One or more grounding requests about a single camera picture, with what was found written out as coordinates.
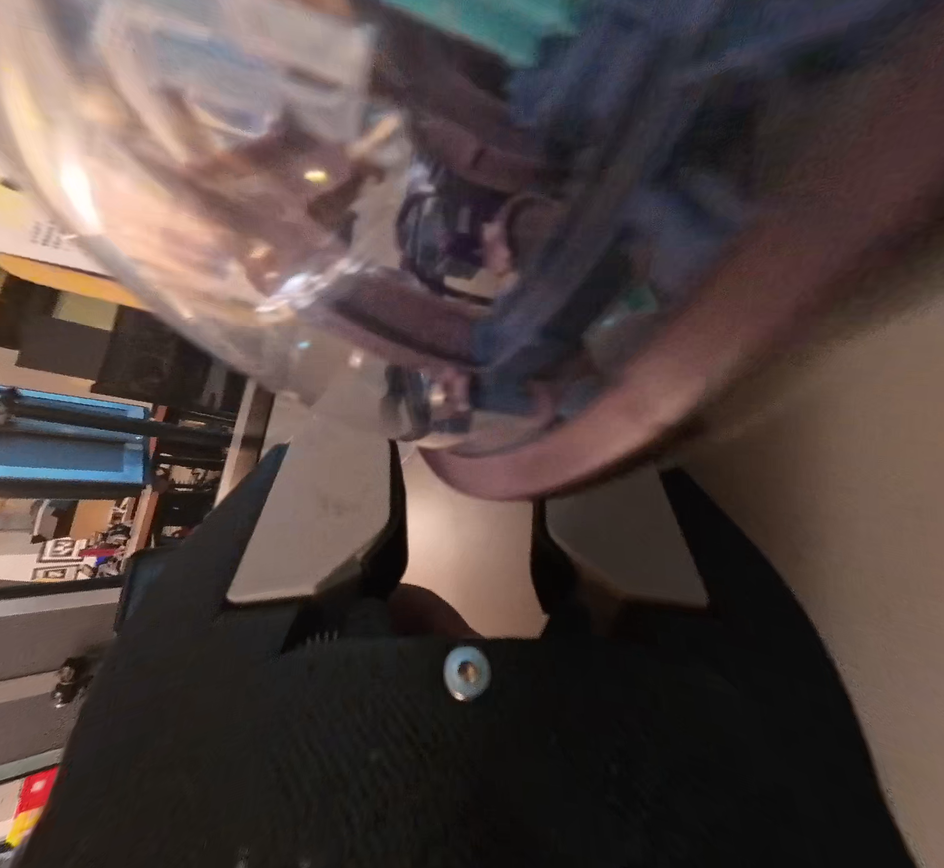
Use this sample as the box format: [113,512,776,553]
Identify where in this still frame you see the clear plastic maze ball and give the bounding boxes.
[0,0,944,504]

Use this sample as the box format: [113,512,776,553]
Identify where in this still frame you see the large glass window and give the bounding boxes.
[0,385,152,504]

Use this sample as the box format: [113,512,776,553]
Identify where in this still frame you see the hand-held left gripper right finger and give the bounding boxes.
[530,468,714,620]

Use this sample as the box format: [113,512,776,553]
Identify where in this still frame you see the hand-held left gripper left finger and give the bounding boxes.
[223,396,412,607]

